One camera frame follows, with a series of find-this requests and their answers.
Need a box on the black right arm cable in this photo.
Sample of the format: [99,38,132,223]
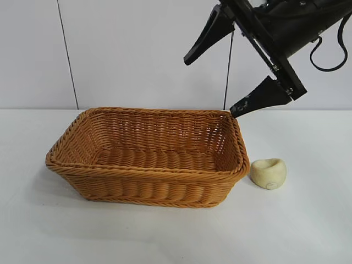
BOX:
[310,13,348,72]

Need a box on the pale yellow egg yolk pastry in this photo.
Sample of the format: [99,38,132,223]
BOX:
[250,158,288,190]

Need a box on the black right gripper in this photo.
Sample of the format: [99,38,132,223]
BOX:
[183,0,352,119]

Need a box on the tan woven wicker basket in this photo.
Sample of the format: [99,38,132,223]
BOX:
[45,106,251,207]

